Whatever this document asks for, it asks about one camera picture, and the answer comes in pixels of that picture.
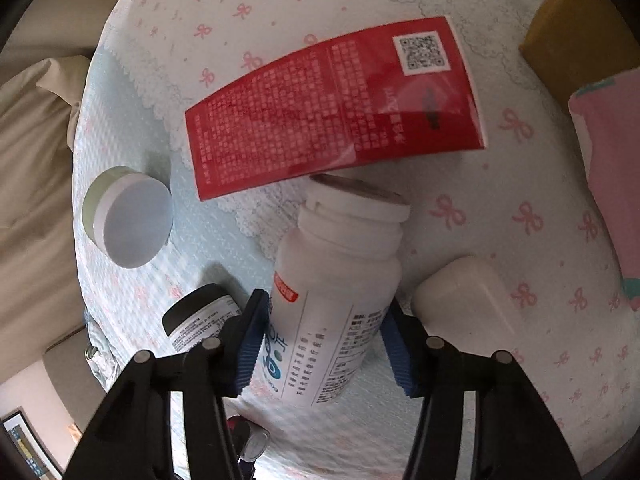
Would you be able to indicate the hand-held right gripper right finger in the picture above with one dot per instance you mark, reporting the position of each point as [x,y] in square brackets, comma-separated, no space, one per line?
[397,355]

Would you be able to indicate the bow-print tablecloth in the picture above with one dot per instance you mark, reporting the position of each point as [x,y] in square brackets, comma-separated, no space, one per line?
[320,50]

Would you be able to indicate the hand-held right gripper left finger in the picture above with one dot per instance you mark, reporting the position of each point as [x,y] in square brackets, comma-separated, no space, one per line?
[251,340]

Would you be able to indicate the round green white jar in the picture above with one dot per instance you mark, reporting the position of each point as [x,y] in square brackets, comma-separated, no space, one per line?
[127,215]

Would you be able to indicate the pink printed package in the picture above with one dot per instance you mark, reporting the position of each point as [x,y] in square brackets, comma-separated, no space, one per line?
[612,160]

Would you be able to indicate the small dark red tube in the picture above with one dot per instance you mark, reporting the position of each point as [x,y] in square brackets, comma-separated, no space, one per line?
[246,435]

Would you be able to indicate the red printed box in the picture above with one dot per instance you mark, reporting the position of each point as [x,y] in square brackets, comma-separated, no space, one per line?
[335,110]

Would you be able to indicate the beige pillow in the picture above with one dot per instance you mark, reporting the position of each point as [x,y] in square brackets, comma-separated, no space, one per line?
[35,160]

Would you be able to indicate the brown cardboard box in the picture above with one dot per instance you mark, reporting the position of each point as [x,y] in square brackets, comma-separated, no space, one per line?
[580,20]

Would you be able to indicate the white pill bottle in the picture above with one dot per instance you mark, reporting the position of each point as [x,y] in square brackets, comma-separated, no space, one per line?
[330,300]

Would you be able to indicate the small black-capped white bottle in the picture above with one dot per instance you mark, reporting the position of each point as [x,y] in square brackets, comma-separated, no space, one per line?
[200,317]

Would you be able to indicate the framed picture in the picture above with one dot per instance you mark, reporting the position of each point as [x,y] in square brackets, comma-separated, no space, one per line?
[27,442]

